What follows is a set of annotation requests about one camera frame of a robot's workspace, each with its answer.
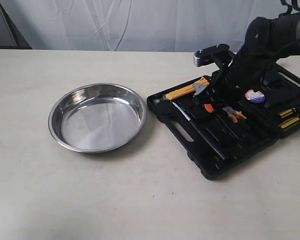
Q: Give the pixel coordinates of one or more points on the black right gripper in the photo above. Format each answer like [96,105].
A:
[230,83]

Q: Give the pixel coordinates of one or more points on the black plastic case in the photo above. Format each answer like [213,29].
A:
[259,131]

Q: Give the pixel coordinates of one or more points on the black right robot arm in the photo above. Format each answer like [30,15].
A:
[265,42]

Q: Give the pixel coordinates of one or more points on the orange utility knife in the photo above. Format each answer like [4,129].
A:
[186,89]

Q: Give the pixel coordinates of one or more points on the upper yellow black screwdriver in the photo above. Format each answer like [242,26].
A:
[288,112]

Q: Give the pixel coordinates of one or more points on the yellow black screwdriver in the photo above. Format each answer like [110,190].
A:
[290,123]
[288,112]

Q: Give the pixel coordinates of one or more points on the lower yellow black screwdriver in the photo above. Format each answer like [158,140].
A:
[290,123]

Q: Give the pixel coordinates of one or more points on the white curtain backdrop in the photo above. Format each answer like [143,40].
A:
[136,25]

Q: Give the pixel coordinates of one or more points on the round steel pan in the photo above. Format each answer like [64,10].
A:
[97,118]

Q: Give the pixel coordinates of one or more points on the orange handled pliers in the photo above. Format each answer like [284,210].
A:
[233,114]

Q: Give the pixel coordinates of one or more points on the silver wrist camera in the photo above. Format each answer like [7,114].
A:
[219,54]

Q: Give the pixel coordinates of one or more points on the hammer with black handle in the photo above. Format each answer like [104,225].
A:
[201,146]

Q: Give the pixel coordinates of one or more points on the dark door frame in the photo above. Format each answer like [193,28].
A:
[10,36]

